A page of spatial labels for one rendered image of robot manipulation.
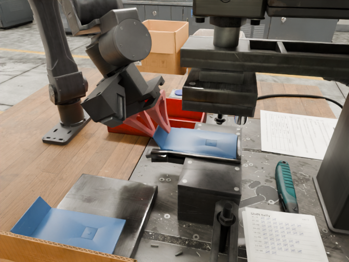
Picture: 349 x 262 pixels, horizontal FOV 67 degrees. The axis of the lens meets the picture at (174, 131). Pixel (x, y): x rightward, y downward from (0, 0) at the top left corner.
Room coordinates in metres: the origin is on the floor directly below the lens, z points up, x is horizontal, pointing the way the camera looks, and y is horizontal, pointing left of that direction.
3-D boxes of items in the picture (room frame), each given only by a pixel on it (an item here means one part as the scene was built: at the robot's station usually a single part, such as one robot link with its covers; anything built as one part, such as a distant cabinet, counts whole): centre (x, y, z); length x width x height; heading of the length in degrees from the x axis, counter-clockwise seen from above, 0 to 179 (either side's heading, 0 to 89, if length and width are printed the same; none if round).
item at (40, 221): (0.27, 0.16, 0.93); 0.15 x 0.07 x 0.03; 79
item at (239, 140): (0.40, -0.12, 0.98); 0.07 x 0.01 x 0.03; 168
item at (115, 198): (0.31, 0.13, 0.91); 0.17 x 0.16 x 0.02; 168
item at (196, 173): (0.40, -0.07, 0.98); 0.20 x 0.10 x 0.01; 168
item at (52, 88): (0.63, 0.27, 1.00); 0.09 x 0.06 x 0.06; 130
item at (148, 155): (0.39, 0.02, 0.98); 0.07 x 0.02 x 0.01; 78
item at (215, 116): (0.57, -0.11, 0.95); 0.15 x 0.03 x 0.10; 168
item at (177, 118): (0.63, 0.04, 0.93); 0.25 x 0.12 x 0.06; 78
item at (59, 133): (0.64, 0.28, 0.94); 0.20 x 0.07 x 0.08; 168
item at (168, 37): (2.96, 0.16, 0.43); 0.59 x 0.54 x 0.58; 164
